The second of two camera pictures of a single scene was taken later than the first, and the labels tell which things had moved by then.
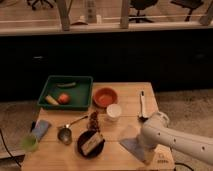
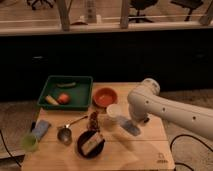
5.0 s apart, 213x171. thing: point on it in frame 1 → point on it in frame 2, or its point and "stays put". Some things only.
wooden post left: (64, 12) stays put
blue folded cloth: (41, 129) stays put
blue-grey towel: (135, 146) → (130, 127)
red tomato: (63, 98) stays put
